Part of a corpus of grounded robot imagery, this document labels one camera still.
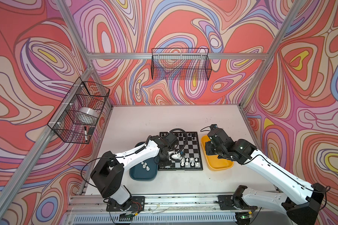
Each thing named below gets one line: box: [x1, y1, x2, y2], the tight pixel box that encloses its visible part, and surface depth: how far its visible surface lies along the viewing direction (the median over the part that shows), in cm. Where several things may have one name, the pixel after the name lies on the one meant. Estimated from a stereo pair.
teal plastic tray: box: [129, 156, 159, 181], surface depth 86 cm
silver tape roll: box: [78, 106, 99, 118], surface depth 75 cm
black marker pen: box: [84, 126, 88, 142], surface depth 74 cm
